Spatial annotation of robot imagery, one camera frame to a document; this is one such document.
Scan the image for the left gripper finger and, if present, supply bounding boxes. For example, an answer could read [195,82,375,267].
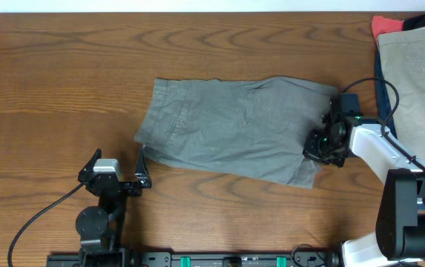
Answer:
[81,148,102,174]
[135,148,148,175]

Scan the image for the grey shorts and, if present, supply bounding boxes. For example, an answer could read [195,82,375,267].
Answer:
[135,76,337,188]

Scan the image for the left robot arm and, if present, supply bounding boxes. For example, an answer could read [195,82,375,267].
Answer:
[76,148,152,266]

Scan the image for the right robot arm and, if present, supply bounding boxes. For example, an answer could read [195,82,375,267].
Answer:
[303,110,425,266]

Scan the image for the beige folded trousers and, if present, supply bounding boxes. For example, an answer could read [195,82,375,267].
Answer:
[378,27,425,162]

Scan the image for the red cloth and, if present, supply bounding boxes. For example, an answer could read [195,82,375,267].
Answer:
[371,16,404,42]

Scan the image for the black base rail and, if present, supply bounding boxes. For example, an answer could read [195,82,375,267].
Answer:
[46,244,344,267]

